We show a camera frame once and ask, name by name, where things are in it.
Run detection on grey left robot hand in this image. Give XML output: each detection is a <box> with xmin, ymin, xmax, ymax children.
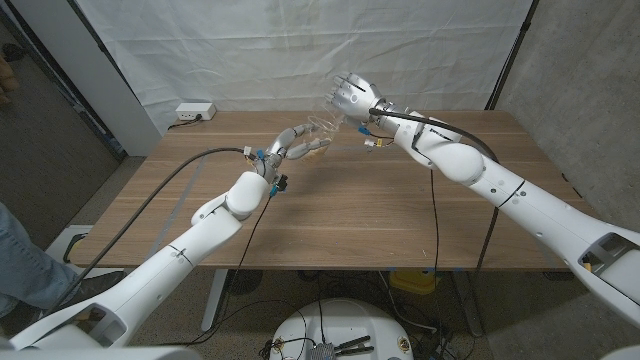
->
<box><xmin>249</xmin><ymin>123</ymin><xmax>332</xmax><ymax>184</ymax></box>

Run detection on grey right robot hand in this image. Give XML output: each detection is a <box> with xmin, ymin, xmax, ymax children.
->
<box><xmin>324</xmin><ymin>72</ymin><xmax>401</xmax><ymax>124</ymax></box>

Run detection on clear plastic cup green print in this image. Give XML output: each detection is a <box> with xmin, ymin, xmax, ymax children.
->
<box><xmin>312</xmin><ymin>97</ymin><xmax>352</xmax><ymax>132</ymax></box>

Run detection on brown sugar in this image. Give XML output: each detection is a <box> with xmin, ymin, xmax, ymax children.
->
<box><xmin>302</xmin><ymin>142</ymin><xmax>330</xmax><ymax>164</ymax></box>

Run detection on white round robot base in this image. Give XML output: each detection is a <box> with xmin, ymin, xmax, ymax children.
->
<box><xmin>269</xmin><ymin>298</ymin><xmax>415</xmax><ymax>360</ymax></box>

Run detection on black tool on robot base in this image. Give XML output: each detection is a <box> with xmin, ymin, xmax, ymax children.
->
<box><xmin>334</xmin><ymin>335</ymin><xmax>375</xmax><ymax>357</ymax></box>

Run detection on grey box on robot base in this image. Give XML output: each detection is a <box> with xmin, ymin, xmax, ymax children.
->
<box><xmin>310</xmin><ymin>342</ymin><xmax>336</xmax><ymax>360</ymax></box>

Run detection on white power strip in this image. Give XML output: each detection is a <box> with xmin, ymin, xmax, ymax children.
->
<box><xmin>175</xmin><ymin>102</ymin><xmax>217</xmax><ymax>122</ymax></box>

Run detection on white backdrop sheet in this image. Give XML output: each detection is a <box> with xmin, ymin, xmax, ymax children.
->
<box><xmin>74</xmin><ymin>0</ymin><xmax>534</xmax><ymax>134</ymax></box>

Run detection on black round floor fan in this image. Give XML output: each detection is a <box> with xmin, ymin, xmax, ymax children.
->
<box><xmin>224</xmin><ymin>268</ymin><xmax>264</xmax><ymax>296</ymax></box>

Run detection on white table leg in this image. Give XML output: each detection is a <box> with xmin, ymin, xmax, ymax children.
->
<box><xmin>452</xmin><ymin>269</ymin><xmax>485</xmax><ymax>337</ymax></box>
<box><xmin>200</xmin><ymin>268</ymin><xmax>230</xmax><ymax>334</ymax></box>

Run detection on black backdrop stand pole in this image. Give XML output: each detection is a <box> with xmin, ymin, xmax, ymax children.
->
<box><xmin>67</xmin><ymin>0</ymin><xmax>139</xmax><ymax>99</ymax></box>
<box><xmin>484</xmin><ymin>0</ymin><xmax>541</xmax><ymax>111</ymax></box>

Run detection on yellow object under table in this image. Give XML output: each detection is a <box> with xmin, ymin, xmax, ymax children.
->
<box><xmin>388</xmin><ymin>268</ymin><xmax>442</xmax><ymax>295</ymax></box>

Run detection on black shoe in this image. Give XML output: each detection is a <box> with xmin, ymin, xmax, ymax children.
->
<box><xmin>49</xmin><ymin>272</ymin><xmax>126</xmax><ymax>311</ymax></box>

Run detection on person leg and shoe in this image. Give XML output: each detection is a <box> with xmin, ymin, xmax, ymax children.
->
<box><xmin>37</xmin><ymin>224</ymin><xmax>126</xmax><ymax>337</ymax></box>

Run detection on person's leg in blue jeans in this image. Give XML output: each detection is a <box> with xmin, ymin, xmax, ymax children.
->
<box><xmin>0</xmin><ymin>202</ymin><xmax>81</xmax><ymax>316</ymax></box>

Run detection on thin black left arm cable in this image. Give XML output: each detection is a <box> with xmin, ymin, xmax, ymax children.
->
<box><xmin>164</xmin><ymin>192</ymin><xmax>276</xmax><ymax>347</ymax></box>

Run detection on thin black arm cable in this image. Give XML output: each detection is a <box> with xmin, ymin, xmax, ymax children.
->
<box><xmin>164</xmin><ymin>192</ymin><xmax>276</xmax><ymax>347</ymax></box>
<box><xmin>428</xmin><ymin>169</ymin><xmax>444</xmax><ymax>281</ymax></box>

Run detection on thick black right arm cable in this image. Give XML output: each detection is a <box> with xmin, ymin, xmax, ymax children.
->
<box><xmin>368</xmin><ymin>107</ymin><xmax>501</xmax><ymax>281</ymax></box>

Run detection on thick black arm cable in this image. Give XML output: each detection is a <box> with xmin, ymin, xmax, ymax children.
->
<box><xmin>368</xmin><ymin>107</ymin><xmax>501</xmax><ymax>281</ymax></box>
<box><xmin>47</xmin><ymin>146</ymin><xmax>246</xmax><ymax>316</ymax></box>

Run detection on black power strip cord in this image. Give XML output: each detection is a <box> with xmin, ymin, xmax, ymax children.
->
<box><xmin>167</xmin><ymin>115</ymin><xmax>204</xmax><ymax>131</ymax></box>

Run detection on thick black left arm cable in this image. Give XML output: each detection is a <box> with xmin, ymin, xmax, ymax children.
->
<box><xmin>47</xmin><ymin>146</ymin><xmax>246</xmax><ymax>316</ymax></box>

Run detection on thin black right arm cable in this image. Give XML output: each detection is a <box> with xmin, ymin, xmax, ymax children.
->
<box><xmin>428</xmin><ymin>169</ymin><xmax>444</xmax><ymax>281</ymax></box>

